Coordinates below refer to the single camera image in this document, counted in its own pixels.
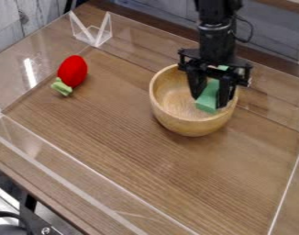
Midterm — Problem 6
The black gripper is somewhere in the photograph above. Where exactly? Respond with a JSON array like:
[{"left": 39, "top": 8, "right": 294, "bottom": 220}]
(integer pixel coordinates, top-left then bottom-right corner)
[{"left": 178, "top": 27, "right": 252, "bottom": 108}]

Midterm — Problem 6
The black cable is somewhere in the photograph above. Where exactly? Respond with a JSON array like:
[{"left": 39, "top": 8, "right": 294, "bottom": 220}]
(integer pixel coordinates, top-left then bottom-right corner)
[{"left": 0, "top": 209, "right": 24, "bottom": 228}]

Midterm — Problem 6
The black table clamp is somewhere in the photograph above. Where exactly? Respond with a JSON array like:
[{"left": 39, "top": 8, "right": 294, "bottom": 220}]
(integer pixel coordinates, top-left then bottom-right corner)
[{"left": 20, "top": 194, "right": 64, "bottom": 235}]

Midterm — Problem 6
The clear acrylic tray wall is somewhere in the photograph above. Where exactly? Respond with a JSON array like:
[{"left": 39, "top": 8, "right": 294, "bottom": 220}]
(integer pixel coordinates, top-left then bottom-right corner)
[{"left": 0, "top": 111, "right": 199, "bottom": 235}]

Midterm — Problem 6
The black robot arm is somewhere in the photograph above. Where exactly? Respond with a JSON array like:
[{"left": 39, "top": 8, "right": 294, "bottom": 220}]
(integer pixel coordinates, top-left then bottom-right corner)
[{"left": 178, "top": 0, "right": 254, "bottom": 114}]

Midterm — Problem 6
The red plush strawberry toy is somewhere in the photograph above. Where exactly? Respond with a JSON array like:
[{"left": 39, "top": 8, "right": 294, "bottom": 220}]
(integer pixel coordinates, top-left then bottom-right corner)
[{"left": 51, "top": 55, "right": 88, "bottom": 96}]

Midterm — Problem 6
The clear acrylic corner bracket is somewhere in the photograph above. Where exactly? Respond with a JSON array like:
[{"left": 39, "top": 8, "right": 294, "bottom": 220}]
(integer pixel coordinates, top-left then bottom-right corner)
[{"left": 68, "top": 12, "right": 112, "bottom": 48}]

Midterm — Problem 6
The light wooden bowl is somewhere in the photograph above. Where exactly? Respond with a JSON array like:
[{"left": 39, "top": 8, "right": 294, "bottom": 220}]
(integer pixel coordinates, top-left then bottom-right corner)
[{"left": 148, "top": 64, "right": 239, "bottom": 137}]

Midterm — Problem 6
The green rectangular block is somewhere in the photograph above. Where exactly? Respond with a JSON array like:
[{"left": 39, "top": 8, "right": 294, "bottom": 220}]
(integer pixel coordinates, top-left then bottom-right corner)
[{"left": 194, "top": 64, "right": 231, "bottom": 115}]

